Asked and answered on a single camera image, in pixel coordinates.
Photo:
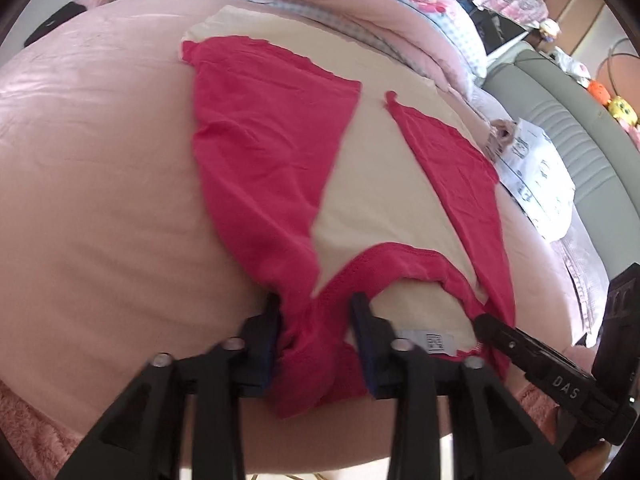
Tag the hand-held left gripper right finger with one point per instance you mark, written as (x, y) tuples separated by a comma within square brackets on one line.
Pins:
[(362, 345)]

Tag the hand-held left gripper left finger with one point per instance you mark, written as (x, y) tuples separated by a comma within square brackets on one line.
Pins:
[(267, 347)]

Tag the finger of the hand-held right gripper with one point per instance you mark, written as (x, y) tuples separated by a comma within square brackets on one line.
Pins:
[(515, 347)]

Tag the pink and cream t-shirt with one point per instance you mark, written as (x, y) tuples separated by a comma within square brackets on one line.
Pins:
[(260, 150)]

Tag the white cartoon print pillow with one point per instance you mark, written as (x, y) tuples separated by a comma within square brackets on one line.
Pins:
[(540, 180)]

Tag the pink plush toy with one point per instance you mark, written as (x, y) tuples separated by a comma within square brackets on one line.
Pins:
[(636, 135)]

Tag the yellow plush toy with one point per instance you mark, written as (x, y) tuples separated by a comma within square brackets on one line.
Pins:
[(622, 109)]

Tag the grey padded headboard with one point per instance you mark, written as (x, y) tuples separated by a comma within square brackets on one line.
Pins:
[(575, 110)]

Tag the orange plush toy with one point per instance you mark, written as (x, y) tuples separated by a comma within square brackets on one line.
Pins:
[(599, 92)]

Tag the white plush toy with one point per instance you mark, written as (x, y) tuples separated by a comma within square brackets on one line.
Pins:
[(575, 67)]

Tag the small doll figure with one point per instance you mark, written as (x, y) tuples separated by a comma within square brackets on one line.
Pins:
[(545, 35)]

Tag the pink floral cloth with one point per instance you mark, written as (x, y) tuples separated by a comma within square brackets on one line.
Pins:
[(510, 7)]

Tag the pink checked folded duvet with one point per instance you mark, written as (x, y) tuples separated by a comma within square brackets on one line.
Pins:
[(375, 5)]

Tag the pink cloth bundle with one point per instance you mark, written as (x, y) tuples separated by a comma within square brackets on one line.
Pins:
[(95, 0)]

